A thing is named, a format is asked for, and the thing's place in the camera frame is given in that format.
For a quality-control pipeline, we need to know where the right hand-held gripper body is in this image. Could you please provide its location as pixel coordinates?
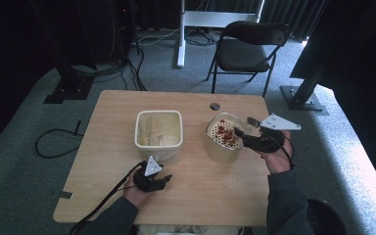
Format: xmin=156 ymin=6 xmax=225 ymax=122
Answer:
xmin=246 ymin=113 xmax=303 ymax=154

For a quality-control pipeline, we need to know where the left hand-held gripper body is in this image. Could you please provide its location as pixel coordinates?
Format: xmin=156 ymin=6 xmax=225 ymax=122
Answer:
xmin=132 ymin=155 xmax=166 ymax=193

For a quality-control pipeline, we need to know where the pile of red dried berries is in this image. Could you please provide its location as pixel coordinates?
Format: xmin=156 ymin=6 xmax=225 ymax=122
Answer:
xmin=215 ymin=118 xmax=238 ymax=147

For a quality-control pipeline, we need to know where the container with white perforated strainer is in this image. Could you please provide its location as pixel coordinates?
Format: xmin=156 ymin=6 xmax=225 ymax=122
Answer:
xmin=205 ymin=112 xmax=253 ymax=165

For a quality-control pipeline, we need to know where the white square plastic container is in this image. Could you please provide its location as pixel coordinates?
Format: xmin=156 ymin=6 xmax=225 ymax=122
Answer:
xmin=133 ymin=110 xmax=184 ymax=161

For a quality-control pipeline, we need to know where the person's right hand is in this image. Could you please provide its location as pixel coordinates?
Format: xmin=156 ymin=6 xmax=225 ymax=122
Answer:
xmin=258 ymin=130 xmax=296 ymax=175

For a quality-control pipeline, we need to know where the person's left hand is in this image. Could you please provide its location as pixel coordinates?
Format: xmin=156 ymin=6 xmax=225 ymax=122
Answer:
xmin=122 ymin=177 xmax=152 ymax=211

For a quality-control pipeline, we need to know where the black metal stand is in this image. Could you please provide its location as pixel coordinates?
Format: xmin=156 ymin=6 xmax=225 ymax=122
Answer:
xmin=279 ymin=0 xmax=330 ymax=117
xmin=28 ymin=0 xmax=96 ymax=105

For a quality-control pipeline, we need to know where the black folding chair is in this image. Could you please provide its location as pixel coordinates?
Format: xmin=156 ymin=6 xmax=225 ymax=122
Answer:
xmin=206 ymin=21 xmax=293 ymax=99

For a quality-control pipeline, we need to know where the grey tape strip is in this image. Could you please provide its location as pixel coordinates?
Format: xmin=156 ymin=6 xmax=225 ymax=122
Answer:
xmin=51 ymin=190 xmax=74 ymax=201

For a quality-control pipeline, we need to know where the black round bin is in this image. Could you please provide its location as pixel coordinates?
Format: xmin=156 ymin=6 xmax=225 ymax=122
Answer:
xmin=305 ymin=198 xmax=348 ymax=235

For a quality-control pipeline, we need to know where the dark curtain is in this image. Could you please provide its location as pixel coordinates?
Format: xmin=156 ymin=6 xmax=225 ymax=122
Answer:
xmin=259 ymin=0 xmax=328 ymax=41

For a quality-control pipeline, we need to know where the right hand-held gripper cable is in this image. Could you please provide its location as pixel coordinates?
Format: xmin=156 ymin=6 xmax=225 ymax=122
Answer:
xmin=272 ymin=133 xmax=296 ymax=170

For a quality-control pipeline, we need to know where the hand-held gripper cable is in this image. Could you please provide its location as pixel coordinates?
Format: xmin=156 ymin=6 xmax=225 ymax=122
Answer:
xmin=272 ymin=133 xmax=296 ymax=170
xmin=69 ymin=160 xmax=148 ymax=235

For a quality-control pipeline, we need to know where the left hand-held gripper cable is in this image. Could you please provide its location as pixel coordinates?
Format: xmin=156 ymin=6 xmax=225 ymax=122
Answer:
xmin=69 ymin=160 xmax=148 ymax=235

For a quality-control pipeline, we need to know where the black looped floor cable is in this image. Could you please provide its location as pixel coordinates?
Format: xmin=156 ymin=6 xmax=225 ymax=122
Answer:
xmin=34 ymin=119 xmax=84 ymax=160

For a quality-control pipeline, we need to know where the bundle of black cables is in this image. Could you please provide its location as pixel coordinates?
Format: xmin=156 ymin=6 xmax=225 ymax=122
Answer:
xmin=71 ymin=19 xmax=149 ymax=92

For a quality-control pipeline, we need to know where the white desk frame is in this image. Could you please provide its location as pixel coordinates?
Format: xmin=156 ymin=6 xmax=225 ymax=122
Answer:
xmin=175 ymin=0 xmax=266 ymax=69

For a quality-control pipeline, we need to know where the white floor cable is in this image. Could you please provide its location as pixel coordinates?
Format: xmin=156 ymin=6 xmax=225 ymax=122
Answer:
xmin=132 ymin=26 xmax=181 ymax=47

